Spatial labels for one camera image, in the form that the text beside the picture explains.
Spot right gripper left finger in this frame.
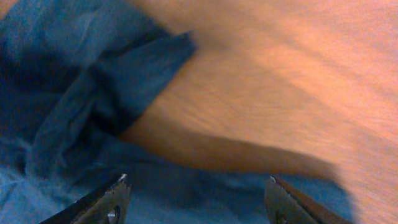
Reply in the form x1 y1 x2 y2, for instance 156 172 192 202
40 174 131 224

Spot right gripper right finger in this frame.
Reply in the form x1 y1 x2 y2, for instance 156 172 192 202
264 176 352 224

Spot navy blue shorts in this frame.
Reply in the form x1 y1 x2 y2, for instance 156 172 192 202
1 0 354 223

